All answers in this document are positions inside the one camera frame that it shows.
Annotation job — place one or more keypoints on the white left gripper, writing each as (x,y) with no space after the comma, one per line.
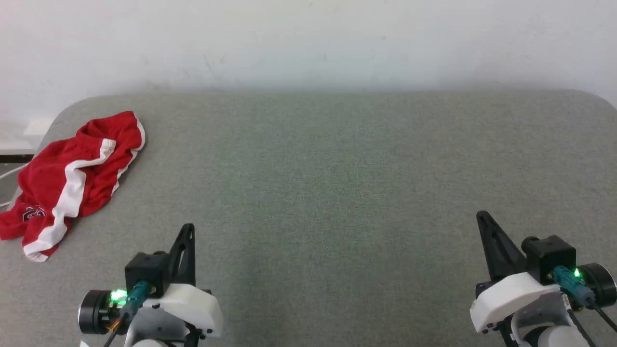
(193,308)

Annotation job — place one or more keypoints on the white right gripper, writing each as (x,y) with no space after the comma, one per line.
(511,299)

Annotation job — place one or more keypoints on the red shorts with white stripes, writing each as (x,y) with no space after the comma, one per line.
(46,180)

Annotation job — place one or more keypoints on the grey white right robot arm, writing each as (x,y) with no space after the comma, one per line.
(544,323)

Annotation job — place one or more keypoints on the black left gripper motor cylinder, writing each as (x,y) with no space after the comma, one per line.
(94,312)

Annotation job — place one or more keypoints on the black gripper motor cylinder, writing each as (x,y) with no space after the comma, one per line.
(600,284)
(94,312)

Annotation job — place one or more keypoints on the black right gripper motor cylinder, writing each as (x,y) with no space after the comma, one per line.
(600,284)

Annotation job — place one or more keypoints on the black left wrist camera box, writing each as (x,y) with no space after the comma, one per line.
(144,270)

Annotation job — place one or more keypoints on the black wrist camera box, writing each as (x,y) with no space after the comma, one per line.
(144,270)
(549,255)

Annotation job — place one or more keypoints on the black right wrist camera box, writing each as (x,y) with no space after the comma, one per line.
(549,255)

